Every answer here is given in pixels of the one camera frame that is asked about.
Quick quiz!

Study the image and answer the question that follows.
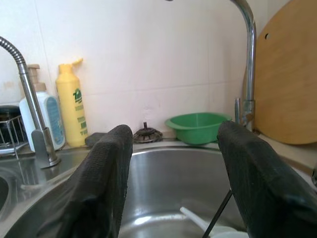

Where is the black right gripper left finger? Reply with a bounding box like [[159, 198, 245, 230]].
[[4, 124, 134, 238]]

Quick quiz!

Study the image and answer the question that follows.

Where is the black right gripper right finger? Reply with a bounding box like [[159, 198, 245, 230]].
[[217, 120, 317, 238]]

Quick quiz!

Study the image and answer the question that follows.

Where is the black chopstick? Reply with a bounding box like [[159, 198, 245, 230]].
[[203, 190, 234, 238]]

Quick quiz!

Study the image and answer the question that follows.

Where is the white floral bowl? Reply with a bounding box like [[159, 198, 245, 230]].
[[209, 225, 248, 238]]

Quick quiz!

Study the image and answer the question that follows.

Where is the metal sink strainer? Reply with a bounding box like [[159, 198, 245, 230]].
[[133, 121, 163, 144]]

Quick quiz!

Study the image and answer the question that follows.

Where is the stainless steel sink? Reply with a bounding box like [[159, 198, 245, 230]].
[[0, 141, 317, 238]]

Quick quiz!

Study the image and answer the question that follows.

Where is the yellow detergent bottle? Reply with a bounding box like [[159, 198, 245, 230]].
[[55, 58, 90, 148]]

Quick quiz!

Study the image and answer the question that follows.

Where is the white pump bottle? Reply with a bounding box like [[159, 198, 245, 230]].
[[19, 63, 66, 152]]

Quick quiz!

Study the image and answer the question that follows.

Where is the green plastic bowl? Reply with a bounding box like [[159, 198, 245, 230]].
[[164, 112, 233, 146]]

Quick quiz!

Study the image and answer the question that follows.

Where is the round wooden cutting board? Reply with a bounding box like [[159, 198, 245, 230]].
[[243, 0, 317, 145]]

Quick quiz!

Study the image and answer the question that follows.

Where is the tall chrome faucet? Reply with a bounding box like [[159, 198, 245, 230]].
[[164, 0, 258, 132]]

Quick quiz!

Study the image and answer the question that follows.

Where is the metal wire rack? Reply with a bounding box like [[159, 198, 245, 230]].
[[0, 116, 30, 159]]

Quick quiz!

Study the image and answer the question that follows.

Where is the chrome flexible hose faucet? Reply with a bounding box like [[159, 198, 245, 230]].
[[0, 36, 62, 170]]

